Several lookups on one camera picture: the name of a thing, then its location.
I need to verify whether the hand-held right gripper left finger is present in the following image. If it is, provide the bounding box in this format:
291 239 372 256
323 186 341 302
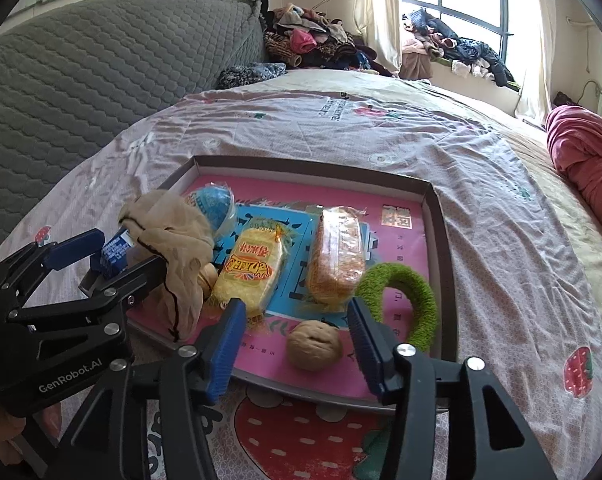
56 297 249 480

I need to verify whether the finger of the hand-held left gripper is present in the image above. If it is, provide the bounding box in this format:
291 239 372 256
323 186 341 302
0 228 106 306
8 256 168 353

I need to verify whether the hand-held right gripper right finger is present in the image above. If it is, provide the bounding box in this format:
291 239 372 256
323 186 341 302
347 296 559 480

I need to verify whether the blue snack packet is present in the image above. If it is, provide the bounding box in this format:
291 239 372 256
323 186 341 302
97 227 134 277

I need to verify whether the walnut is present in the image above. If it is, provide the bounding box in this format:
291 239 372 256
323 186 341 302
287 321 344 372
198 262 219 301

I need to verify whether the beige stocking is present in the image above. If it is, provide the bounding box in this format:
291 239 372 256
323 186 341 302
118 190 216 343

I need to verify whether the green fuzzy ring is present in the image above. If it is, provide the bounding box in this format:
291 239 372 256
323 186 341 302
355 262 439 350

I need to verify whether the yellow cake packet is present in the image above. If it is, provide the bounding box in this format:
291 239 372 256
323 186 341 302
208 216 292 323

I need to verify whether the orange cracker packet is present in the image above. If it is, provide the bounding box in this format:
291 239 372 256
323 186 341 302
306 205 369 311

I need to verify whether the orange jelly cup packet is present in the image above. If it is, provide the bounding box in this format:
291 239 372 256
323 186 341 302
183 182 238 238

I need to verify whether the grey box tray pink inside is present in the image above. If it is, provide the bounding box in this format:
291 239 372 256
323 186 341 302
78 155 456 416

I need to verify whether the person's left hand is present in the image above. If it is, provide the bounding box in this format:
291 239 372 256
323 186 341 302
0 404 62 461

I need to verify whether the grey quilted headboard cover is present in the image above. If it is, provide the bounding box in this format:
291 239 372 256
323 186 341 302
0 0 266 271

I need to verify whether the dark fuzzy cloth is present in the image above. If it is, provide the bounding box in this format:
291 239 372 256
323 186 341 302
216 62 288 91

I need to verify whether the beige bed sheet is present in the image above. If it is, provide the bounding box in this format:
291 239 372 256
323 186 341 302
261 69 602 271

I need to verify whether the pink quilt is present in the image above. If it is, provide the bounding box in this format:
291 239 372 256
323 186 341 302
546 105 602 256

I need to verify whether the brown cloth bundle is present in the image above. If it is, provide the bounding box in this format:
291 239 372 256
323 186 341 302
400 50 434 82

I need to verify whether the pile of mixed clothes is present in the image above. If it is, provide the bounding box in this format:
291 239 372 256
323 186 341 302
263 2 396 78

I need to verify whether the pile of dark clothes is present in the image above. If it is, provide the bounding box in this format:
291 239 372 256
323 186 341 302
403 7 516 88

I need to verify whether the cream curtain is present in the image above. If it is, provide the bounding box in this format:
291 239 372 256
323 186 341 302
353 0 404 78
513 0 556 128

